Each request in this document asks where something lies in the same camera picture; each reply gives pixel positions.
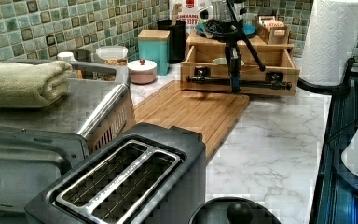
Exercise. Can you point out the small wooden box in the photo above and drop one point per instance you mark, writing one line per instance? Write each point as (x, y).
(271, 30)

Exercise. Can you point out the wooden drawer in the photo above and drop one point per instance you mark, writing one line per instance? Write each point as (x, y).
(201, 72)

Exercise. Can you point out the black pot lid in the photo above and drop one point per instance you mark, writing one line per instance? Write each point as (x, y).
(232, 210)

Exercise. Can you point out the large wooden cutting board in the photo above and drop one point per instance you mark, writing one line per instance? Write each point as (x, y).
(212, 114)

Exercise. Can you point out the paper towel roll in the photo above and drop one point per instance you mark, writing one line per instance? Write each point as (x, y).
(331, 38)

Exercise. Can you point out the dark grey cup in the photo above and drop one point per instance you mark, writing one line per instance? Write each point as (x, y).
(82, 55)

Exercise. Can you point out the blue plate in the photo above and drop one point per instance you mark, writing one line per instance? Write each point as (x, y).
(249, 30)

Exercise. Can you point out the black silver toaster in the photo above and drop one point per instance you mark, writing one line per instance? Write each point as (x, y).
(148, 175)

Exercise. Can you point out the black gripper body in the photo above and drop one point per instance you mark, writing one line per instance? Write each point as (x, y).
(224, 31)

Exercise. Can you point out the clear cereal container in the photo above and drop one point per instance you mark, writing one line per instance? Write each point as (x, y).
(113, 55)

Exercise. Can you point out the silver toaster oven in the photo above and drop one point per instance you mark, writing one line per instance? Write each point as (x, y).
(39, 145)

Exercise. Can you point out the black paper towel holder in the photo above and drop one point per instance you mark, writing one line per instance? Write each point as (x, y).
(333, 90)

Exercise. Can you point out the cereal box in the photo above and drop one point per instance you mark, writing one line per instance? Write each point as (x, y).
(190, 12)

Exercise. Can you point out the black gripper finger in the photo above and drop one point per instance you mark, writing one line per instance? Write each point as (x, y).
(233, 58)
(253, 52)

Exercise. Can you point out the light green bowl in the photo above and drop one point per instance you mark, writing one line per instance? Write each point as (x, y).
(223, 61)

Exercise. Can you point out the pink pot with lid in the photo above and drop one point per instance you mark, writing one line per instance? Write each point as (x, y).
(142, 71)

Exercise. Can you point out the folded green towel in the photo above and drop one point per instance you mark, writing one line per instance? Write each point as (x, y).
(25, 85)

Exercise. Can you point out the wooden spoon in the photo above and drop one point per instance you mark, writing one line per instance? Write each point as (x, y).
(177, 8)

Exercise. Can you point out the teal canister with wooden lid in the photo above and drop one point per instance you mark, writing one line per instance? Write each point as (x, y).
(153, 45)

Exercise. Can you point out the orange bottle white cap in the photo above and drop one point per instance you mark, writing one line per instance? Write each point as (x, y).
(69, 56)

